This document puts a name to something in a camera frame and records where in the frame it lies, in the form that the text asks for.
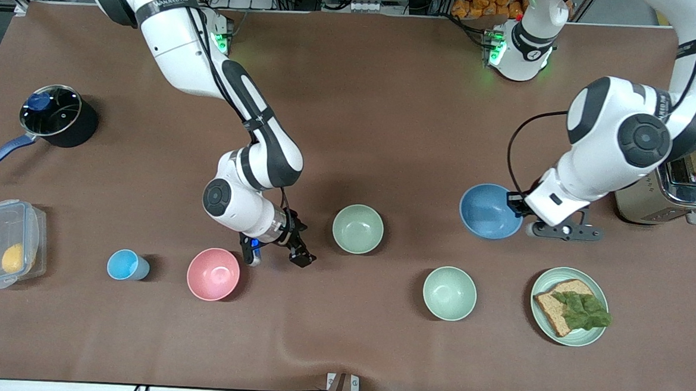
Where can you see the pink bowl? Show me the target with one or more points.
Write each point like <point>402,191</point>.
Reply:
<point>213,275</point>

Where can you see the light green plate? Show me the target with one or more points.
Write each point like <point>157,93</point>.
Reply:
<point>590,338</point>

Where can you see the white connector strip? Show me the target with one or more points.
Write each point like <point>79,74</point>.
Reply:
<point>365,7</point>

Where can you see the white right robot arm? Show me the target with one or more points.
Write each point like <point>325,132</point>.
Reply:
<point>183,44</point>

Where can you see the glass lid with blue knob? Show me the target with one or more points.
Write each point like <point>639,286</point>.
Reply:
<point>60,118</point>

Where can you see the yellow lemon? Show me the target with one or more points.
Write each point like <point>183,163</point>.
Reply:
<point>12,258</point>

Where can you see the brown table cloth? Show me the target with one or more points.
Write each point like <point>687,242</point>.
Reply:
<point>387,132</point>

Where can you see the orange snack bags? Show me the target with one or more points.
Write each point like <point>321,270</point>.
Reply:
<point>489,3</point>

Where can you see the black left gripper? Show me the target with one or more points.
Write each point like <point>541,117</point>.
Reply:
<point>515,203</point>

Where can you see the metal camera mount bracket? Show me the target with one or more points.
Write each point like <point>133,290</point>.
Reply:
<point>341,389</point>

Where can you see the green lettuce leaf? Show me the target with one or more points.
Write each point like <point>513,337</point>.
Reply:
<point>583,312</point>

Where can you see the light blue cup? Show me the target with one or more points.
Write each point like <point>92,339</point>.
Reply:
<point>123,265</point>

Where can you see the silver toaster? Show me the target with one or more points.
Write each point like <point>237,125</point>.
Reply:
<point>669,197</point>

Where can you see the blue bowl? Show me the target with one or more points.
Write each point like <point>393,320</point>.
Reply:
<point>484,211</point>

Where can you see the brown bread slice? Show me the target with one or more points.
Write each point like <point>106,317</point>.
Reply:
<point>553,316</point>

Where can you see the light green bowl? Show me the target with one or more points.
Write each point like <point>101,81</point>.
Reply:
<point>449,293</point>
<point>358,229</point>

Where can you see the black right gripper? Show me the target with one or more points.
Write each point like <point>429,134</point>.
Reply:
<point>293,233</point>

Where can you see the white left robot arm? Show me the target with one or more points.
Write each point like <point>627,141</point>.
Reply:
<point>619,138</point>

